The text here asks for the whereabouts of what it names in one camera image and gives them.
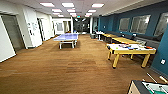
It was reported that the dark hall waste bin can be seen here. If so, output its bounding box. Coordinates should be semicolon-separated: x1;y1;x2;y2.
89;33;97;39

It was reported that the blue ping pong table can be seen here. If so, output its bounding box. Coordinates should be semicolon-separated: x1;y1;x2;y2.
53;32;80;50

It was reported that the square ceiling light panel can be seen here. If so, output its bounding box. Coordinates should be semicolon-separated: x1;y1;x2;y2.
61;2;76;8
39;2;55;8
91;3;105;8

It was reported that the yellow legged game table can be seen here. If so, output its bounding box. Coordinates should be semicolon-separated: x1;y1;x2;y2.
105;42;157;69

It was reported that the interior glass window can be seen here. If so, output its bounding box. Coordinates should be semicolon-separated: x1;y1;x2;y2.
118;17;131;33
130;14;152;35
153;11;168;37

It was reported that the dark grey sofa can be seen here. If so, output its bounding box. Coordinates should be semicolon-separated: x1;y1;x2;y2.
134;34;165;51

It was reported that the grey hall door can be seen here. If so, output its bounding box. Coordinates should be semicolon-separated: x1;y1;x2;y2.
1;14;25;51

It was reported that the foosball table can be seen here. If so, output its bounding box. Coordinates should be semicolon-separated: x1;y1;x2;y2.
126;79;168;94

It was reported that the white hall wall outlet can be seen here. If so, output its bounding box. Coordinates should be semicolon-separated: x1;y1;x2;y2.
160;58;166;65

